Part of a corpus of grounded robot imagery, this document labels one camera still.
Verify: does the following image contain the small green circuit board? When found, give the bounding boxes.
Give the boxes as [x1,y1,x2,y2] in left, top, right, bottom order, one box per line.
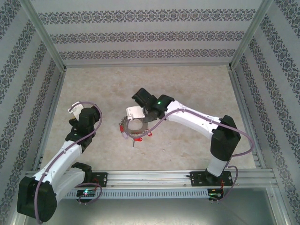
[77,188,97,197]
[208,187,225,199]

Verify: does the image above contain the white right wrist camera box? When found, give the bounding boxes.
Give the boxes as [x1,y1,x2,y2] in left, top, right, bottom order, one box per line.
[126,105,146,120]

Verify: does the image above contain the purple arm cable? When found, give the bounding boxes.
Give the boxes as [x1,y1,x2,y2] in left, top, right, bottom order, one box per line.
[130,109,256,202]
[34,100,104,223]

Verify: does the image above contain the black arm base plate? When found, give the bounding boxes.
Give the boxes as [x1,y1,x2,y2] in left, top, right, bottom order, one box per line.
[90,172,109,188]
[190,170,234,187]

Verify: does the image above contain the aluminium corner post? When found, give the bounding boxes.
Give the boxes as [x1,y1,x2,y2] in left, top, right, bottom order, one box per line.
[227,0,275,71]
[23,0,68,74]

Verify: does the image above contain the steel keyring disc with rings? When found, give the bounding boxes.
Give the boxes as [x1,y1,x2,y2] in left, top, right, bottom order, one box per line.
[119,116,153,142]

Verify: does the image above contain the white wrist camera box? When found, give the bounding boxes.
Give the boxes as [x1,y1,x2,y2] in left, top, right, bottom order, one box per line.
[126,105,146,120]
[67,101,85,120]

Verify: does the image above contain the aluminium side rail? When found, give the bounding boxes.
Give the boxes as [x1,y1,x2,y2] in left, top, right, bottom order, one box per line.
[32,69,68,172]
[228,67,265,170]

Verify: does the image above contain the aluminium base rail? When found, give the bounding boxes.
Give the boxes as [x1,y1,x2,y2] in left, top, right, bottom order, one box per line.
[23,169,275,188]

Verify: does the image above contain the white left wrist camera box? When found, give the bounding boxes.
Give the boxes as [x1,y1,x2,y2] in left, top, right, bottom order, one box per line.
[67,101,85,120]

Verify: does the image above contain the slotted grey cable duct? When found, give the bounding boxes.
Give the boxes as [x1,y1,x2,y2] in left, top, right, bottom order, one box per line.
[63,188,210,199]

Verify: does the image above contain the grey sheet metal shelf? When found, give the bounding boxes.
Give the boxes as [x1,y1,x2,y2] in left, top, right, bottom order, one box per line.
[20,187,285,225]

